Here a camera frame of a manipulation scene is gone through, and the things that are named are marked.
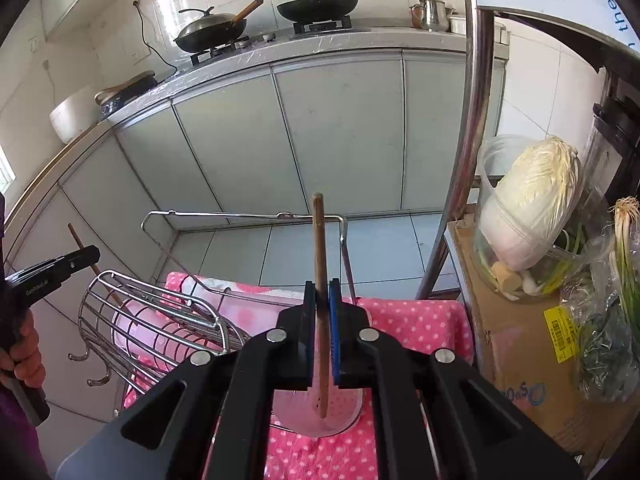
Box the dark wok with wooden handle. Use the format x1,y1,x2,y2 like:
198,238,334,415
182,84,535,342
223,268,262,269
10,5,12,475
174,0,267,55

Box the pink polka dot blanket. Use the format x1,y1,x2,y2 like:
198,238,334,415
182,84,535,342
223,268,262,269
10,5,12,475
122,271,476,480

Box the gas stove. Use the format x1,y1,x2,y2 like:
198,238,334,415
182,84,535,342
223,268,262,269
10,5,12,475
190,15,354,67

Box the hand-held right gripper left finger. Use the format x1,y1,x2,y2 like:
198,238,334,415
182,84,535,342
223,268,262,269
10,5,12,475
120,281,318,480

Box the steel kettle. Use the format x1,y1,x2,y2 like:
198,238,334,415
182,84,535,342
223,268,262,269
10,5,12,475
419,0,454,32

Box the wooden board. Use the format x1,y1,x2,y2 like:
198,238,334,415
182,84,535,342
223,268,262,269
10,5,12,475
95,71,156,106

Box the wok lid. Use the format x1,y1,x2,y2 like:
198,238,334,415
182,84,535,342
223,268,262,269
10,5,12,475
177,6,237,36

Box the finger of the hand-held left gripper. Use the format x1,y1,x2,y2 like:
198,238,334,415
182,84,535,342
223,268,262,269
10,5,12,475
42,245,101,282

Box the bag of dark leafy greens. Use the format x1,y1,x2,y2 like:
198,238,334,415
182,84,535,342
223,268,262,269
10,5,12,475
565,280,640,404

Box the person's left hand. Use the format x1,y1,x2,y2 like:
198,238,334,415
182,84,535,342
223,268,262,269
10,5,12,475
0,309,47,387

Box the black metal object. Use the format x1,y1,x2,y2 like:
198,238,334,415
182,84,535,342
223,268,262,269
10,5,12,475
582,67,640,202

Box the pale green kitchen cabinet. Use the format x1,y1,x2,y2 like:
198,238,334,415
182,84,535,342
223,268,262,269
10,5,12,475
10,47,506,321

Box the white rice cooker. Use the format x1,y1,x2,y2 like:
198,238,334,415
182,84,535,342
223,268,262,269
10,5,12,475
49,85,109,145

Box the cardboard box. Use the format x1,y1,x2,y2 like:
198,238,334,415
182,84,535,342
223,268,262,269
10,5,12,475
445,220,637,462

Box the clear plastic bag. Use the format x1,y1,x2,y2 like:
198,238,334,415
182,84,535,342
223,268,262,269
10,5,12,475
472,134,609,306

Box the window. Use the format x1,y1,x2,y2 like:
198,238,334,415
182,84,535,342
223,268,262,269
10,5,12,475
0,145,17,196

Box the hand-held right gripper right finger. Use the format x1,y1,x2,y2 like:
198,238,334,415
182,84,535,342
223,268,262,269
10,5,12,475
327,278,586,480

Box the napa cabbage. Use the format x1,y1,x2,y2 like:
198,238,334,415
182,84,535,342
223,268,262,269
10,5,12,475
482,136,585,271

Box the wooden chopstick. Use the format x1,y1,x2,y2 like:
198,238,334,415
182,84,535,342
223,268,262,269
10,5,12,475
67,223,123,307
312,192,331,420

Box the black power cable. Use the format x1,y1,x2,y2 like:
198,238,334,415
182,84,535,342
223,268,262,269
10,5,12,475
132,0,179,79

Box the pink perforated plastic cup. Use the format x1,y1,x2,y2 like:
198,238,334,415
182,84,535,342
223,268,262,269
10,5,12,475
271,305,365,437

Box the chrome wire utensil rack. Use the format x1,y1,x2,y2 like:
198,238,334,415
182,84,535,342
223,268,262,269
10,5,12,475
67,210,366,437

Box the small pot with wooden handle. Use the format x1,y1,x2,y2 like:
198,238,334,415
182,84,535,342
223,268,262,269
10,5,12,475
401,0,427,29

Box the purple garment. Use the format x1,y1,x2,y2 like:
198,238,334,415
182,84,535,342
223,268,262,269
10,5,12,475
0,390,52,480

